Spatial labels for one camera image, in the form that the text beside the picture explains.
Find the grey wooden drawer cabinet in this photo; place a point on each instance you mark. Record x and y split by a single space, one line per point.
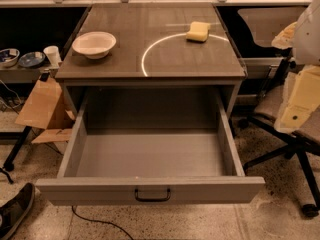
151 47

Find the black top drawer handle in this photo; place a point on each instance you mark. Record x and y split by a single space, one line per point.
152 196

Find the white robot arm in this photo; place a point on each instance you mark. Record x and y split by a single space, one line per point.
301 94

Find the blue plate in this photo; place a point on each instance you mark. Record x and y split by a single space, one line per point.
31 60

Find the brown cardboard box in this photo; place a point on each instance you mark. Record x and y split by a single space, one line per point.
46 109

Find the white bowl on cabinet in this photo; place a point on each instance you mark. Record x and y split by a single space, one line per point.
94 45

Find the yellow sponge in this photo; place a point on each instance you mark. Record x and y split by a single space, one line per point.
199 31

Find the grey top drawer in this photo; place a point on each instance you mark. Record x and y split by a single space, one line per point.
151 140

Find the white paper cup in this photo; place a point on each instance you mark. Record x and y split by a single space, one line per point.
53 55

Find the black shoe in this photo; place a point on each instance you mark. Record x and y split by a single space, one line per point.
14 211

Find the black office chair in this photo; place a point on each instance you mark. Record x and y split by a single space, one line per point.
298 143

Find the white bowl on side table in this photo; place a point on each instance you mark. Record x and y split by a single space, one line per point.
9 57

